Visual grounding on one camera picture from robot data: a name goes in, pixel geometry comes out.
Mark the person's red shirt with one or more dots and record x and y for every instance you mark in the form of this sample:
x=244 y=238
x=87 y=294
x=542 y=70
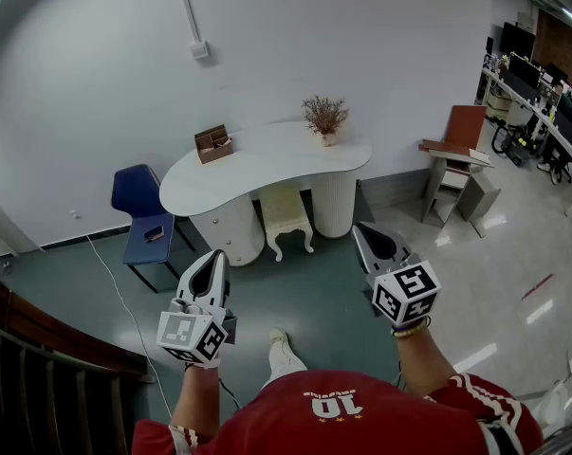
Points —
x=342 y=420

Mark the brown wooden organiser box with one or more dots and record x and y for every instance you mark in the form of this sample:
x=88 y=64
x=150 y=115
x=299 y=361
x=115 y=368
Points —
x=212 y=149

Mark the white wall socket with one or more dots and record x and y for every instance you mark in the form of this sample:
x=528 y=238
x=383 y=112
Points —
x=75 y=215

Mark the person's white trouser leg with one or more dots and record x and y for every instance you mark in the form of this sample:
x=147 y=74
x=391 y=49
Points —
x=283 y=365

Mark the brown wooden board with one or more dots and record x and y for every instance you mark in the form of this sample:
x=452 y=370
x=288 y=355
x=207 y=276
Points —
x=466 y=126

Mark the long white office desk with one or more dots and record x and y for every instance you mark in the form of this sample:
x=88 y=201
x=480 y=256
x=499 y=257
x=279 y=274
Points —
x=546 y=121

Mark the red floor tape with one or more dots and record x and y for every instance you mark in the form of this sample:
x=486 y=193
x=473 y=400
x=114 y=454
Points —
x=537 y=287

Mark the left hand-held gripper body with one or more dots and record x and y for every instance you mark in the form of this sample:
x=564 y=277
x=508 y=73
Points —
x=190 y=332

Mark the black office chair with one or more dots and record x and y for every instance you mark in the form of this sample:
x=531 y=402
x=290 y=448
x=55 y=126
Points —
x=558 y=159

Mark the brown phone case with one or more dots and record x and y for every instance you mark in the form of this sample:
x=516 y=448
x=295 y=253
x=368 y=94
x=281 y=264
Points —
x=153 y=234

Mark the person's right forearm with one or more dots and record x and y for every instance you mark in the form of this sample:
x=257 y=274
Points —
x=423 y=363

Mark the grey open side cabinet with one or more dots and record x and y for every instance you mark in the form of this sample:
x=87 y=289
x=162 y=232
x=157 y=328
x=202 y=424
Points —
x=475 y=192

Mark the white wall conduit with box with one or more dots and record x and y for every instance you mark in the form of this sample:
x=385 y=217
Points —
x=200 y=49

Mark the reddish flat board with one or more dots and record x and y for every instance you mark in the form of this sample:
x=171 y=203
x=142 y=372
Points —
x=444 y=147

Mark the cream carved stool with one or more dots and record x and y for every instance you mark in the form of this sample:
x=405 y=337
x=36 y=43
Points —
x=285 y=213

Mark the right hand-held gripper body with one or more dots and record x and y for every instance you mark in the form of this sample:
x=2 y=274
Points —
x=409 y=292

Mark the white dressing table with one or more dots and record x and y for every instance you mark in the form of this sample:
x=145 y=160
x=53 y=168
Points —
x=266 y=169

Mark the person's left forearm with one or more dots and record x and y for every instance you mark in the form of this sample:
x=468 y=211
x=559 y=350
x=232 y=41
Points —
x=197 y=396

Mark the black yellow wheeled machine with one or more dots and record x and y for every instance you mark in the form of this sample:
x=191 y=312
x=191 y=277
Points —
x=515 y=142

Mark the small pale vase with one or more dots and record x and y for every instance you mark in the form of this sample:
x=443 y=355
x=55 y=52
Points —
x=328 y=139

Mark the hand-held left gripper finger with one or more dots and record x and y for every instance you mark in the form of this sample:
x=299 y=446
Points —
x=185 y=282
x=221 y=287

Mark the person's white shoe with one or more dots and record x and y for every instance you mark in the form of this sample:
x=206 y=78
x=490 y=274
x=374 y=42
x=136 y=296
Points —
x=279 y=335

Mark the dark wooden railing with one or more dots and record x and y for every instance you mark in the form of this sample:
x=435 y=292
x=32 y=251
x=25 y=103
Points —
x=43 y=372

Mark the black monitor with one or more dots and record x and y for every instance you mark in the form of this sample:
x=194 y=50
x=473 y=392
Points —
x=517 y=40
x=525 y=69

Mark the blue chair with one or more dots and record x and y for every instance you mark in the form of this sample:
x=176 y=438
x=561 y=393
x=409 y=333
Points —
x=148 y=249

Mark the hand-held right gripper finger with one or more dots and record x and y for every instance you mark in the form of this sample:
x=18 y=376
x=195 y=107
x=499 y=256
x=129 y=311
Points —
x=392 y=243
x=362 y=251

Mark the dried reddish plant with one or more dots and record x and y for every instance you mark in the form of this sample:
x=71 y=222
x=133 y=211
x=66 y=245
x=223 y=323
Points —
x=324 y=114

